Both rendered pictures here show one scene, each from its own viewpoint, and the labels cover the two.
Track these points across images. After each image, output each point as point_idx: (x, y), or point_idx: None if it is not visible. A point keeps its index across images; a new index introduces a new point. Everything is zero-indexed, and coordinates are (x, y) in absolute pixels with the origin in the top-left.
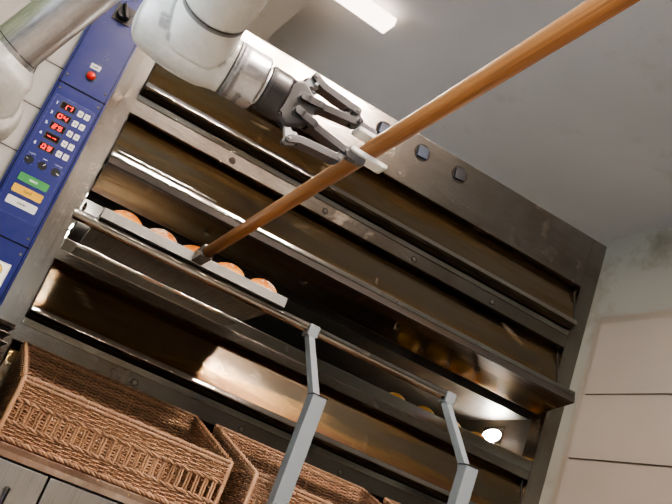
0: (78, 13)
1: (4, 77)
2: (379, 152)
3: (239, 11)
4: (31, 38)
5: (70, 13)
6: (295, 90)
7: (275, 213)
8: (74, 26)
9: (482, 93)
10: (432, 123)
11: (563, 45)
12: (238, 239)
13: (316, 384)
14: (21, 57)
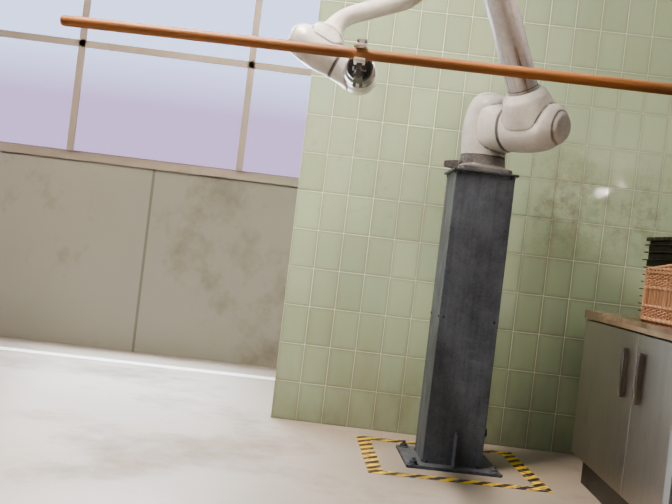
0: (500, 51)
1: (508, 110)
2: (345, 57)
3: (314, 66)
4: (505, 81)
5: (500, 55)
6: None
7: (515, 77)
8: (507, 58)
9: (241, 44)
10: (288, 50)
11: (182, 37)
12: (616, 87)
13: None
14: (511, 93)
